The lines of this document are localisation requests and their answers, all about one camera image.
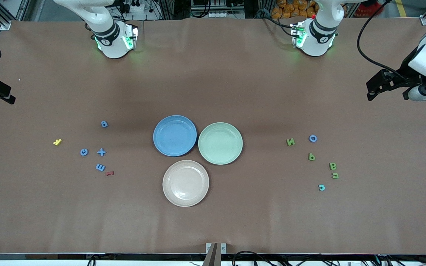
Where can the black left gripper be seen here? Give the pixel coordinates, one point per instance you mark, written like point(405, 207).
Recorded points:
point(404, 75)

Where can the green foam letter B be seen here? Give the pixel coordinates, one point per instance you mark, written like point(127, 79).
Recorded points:
point(332, 166)

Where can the green foam letter q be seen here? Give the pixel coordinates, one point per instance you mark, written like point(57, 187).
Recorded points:
point(314, 157)

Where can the blue foam letter c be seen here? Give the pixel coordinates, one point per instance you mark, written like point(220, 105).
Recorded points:
point(84, 154)

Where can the green foam letter N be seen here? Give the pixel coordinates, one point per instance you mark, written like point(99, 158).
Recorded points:
point(290, 142)

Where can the blue foam plus sign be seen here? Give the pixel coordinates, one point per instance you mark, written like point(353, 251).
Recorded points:
point(101, 152)

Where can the blue foam letter E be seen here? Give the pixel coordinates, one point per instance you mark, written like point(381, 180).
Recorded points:
point(100, 167)

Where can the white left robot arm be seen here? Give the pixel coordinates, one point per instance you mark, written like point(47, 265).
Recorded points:
point(318, 37)

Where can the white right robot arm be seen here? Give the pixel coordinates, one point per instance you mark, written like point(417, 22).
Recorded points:
point(109, 40)

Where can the yellow foam letter K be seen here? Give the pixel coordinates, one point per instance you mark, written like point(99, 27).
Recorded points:
point(57, 142)

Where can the blue foam letter O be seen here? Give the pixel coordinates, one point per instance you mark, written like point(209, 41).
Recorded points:
point(310, 138)

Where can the pile of orange items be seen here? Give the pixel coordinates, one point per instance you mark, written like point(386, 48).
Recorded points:
point(290, 9)

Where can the white socket strip with plugs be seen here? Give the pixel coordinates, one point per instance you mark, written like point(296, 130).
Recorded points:
point(135, 9)

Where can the brown table cover mat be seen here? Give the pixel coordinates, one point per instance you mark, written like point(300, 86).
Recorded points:
point(213, 81)

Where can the white power strip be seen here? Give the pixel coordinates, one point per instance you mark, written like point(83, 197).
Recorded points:
point(220, 14)

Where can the pale green round plate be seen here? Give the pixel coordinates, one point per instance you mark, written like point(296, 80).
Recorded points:
point(213, 155)

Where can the blue round plate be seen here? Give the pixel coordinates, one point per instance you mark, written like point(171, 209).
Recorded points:
point(183, 146)

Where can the pale pink round plate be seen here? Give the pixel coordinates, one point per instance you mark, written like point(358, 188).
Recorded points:
point(185, 184)

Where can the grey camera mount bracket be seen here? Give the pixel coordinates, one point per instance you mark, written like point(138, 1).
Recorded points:
point(223, 248)

